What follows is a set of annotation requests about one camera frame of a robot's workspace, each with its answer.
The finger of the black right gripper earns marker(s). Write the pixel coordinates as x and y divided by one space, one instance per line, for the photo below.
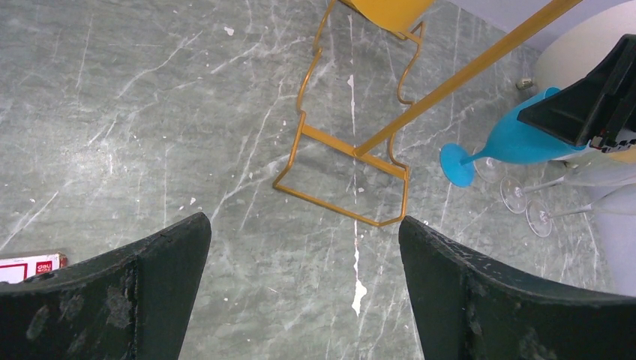
599 105

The small red white box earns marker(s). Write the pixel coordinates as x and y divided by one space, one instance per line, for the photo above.
17 269

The round beige drawer cabinet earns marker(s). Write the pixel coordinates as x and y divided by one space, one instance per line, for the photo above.
574 54

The yellow wine glass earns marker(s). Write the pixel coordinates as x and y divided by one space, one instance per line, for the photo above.
391 15

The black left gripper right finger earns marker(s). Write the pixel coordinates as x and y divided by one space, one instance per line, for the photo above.
467 305

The blue wine glass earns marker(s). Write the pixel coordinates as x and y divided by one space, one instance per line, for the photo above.
510 141

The gold wire glass rack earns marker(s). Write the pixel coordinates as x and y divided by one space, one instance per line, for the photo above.
378 150

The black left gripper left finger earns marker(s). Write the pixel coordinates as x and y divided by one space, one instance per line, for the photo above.
134 302

